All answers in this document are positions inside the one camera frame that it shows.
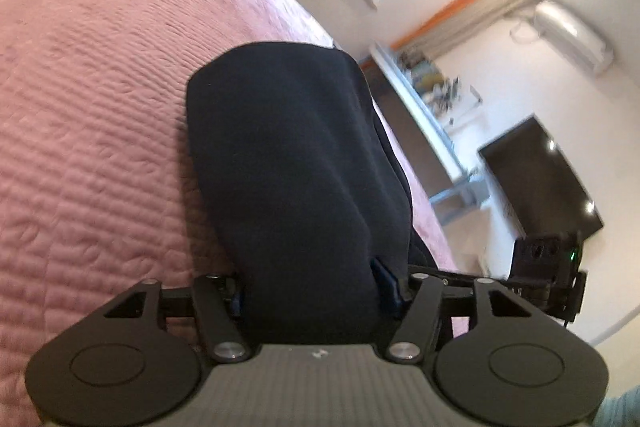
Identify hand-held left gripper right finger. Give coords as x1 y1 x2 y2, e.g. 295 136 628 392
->
370 257 533 365

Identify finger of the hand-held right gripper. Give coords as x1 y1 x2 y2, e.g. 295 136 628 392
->
409 264 518 297

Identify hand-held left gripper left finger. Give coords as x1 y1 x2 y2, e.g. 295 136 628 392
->
102 274 251 364

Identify black pants with white stripes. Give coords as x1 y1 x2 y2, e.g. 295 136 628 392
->
185 41 438 347

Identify black flat television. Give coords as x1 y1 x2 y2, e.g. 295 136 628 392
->
477 114 606 243

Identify white desk with clutter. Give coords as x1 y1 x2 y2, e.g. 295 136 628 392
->
369 43 487 210

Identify person's teal clothing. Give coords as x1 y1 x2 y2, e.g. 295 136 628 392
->
592 384 640 427

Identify row of books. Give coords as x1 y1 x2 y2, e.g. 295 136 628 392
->
397 49 443 90

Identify white air conditioner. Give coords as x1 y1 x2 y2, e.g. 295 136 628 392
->
531 2 615 75

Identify pink quilted bedspread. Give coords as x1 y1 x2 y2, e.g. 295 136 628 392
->
0 0 458 427

